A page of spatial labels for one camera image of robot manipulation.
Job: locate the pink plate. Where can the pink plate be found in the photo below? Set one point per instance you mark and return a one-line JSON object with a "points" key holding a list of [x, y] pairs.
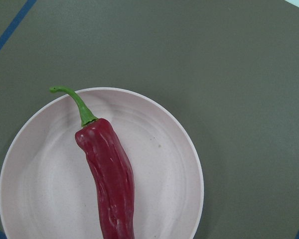
{"points": [[47, 190]]}

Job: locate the red chili pepper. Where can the red chili pepper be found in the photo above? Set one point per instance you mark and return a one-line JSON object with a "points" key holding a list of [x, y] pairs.
{"points": [[111, 170]]}

